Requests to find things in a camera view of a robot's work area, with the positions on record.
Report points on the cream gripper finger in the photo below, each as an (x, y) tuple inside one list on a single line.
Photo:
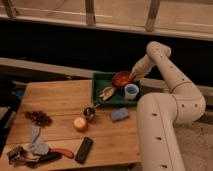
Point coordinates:
[(132, 75)]

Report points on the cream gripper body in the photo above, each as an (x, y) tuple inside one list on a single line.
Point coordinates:
[(143, 67)]

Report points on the red-brown bowl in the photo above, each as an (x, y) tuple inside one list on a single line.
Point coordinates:
[(121, 79)]

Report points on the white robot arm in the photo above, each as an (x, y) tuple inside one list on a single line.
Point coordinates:
[(157, 112)]

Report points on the green plastic tray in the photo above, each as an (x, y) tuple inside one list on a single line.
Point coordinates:
[(102, 80)]

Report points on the blue plastic cup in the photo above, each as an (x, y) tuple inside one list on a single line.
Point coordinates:
[(131, 91)]

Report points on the yellow banana peel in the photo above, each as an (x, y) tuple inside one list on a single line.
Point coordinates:
[(107, 92)]

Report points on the blue sponge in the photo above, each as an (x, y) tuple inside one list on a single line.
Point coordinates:
[(119, 114)]

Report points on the small metal cup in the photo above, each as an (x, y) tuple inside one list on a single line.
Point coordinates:
[(90, 112)]

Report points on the yellow apple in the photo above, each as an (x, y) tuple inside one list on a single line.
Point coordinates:
[(80, 124)]

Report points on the black remote control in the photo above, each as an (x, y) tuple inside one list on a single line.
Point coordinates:
[(84, 150)]

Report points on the brown dried bunch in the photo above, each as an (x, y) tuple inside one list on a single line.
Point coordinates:
[(39, 118)]

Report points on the black marker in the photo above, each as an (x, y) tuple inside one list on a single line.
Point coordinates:
[(50, 157)]

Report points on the grey-blue cloth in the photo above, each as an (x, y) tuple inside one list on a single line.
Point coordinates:
[(37, 146)]

